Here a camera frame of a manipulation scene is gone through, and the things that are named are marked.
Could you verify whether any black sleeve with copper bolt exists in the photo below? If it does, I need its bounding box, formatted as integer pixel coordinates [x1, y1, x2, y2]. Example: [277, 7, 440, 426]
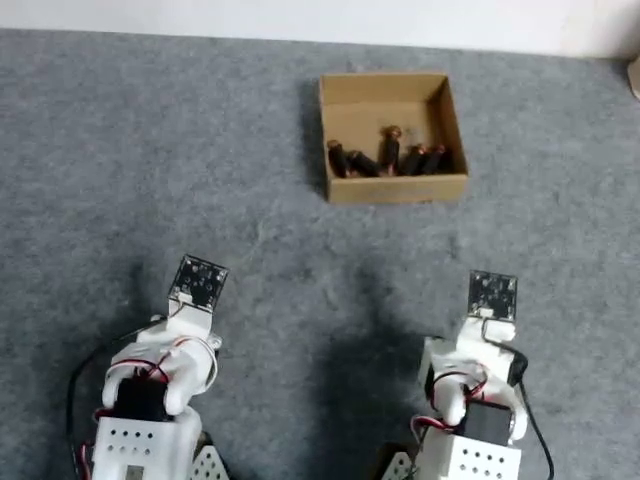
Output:
[421, 144, 450, 176]
[346, 149, 382, 179]
[378, 125, 404, 178]
[326, 139, 351, 179]
[401, 143, 427, 177]

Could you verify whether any open cardboard box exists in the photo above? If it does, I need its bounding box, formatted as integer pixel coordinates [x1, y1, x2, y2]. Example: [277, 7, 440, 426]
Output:
[318, 72, 470, 204]

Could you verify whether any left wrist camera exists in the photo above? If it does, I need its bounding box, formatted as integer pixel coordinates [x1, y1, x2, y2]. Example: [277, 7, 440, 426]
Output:
[168, 253, 230, 315]

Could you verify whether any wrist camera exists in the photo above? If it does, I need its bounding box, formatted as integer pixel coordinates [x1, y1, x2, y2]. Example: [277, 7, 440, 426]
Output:
[168, 253, 230, 315]
[467, 269, 519, 322]

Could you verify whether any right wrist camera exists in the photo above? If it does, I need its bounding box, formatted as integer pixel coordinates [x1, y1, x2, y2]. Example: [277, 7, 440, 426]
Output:
[467, 269, 519, 322]

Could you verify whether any black cable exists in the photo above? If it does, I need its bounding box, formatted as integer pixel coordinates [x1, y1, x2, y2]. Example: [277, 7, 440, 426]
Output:
[66, 331, 151, 480]
[517, 351, 556, 480]

